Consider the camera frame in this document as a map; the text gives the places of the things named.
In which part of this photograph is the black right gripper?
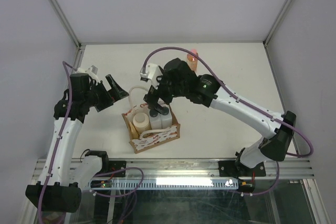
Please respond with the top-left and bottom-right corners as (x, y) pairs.
(144, 68), (187, 113)

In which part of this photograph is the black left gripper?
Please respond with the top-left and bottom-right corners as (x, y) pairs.
(84, 74), (128, 111)

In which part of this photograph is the white frosted rectangular bottle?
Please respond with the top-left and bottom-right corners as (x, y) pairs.
(149, 109), (162, 130)

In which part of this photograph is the cream bottle with round cap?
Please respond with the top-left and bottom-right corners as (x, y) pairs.
(133, 112), (151, 134)

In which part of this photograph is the burlap cat print canvas bag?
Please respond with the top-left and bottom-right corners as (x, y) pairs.
(122, 86), (181, 154)

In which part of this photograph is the orange bottle with pink cap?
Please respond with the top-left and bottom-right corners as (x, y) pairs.
(186, 54), (198, 72)

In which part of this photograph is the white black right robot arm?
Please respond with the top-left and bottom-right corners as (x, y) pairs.
(140, 58), (296, 178)

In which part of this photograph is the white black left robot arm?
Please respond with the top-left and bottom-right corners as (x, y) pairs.
(25, 73), (129, 213)

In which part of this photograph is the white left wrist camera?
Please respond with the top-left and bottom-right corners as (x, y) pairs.
(75, 65), (101, 82)

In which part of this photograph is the aluminium mounting rail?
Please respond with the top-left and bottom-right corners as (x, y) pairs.
(33, 157), (316, 183)

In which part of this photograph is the slotted cable duct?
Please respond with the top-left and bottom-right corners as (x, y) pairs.
(90, 177), (238, 190)

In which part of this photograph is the aluminium enclosure frame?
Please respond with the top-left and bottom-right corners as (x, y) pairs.
(18, 0), (329, 224)

